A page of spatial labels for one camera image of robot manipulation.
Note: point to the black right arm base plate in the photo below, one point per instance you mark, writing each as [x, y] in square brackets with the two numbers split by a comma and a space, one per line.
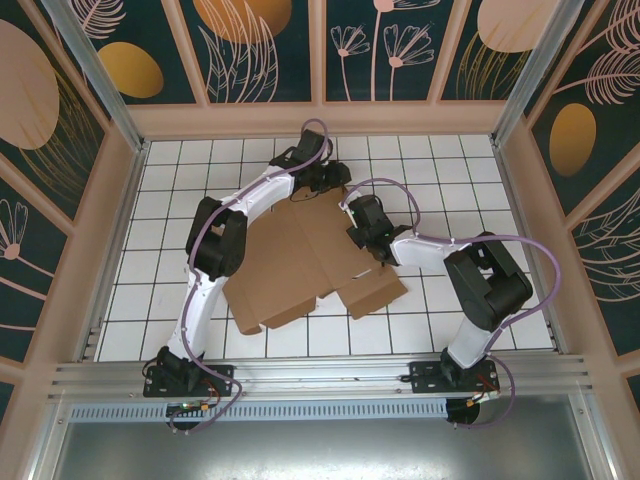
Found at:
[422, 380]

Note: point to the aluminium mounting rail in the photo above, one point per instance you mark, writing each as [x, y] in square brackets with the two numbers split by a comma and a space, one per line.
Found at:
[320, 372]

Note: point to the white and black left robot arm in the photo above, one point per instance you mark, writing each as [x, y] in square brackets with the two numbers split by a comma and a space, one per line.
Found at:
[200, 300]

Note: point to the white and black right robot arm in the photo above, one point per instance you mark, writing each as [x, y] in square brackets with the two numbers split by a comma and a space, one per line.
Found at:
[425, 252]

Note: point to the aluminium side rail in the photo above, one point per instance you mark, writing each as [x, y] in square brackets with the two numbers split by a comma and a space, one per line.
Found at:
[504, 170]
[91, 332]

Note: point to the aluminium corner post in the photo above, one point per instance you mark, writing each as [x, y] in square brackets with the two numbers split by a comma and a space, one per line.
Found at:
[95, 65]
[535, 60]

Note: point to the brown cardboard box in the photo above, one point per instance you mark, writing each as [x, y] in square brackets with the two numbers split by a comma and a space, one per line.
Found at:
[290, 265]

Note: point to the grey metal sheet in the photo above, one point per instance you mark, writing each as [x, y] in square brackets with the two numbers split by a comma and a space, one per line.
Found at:
[320, 450]

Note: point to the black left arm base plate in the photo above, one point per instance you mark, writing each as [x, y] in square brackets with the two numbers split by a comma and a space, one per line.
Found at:
[220, 372]

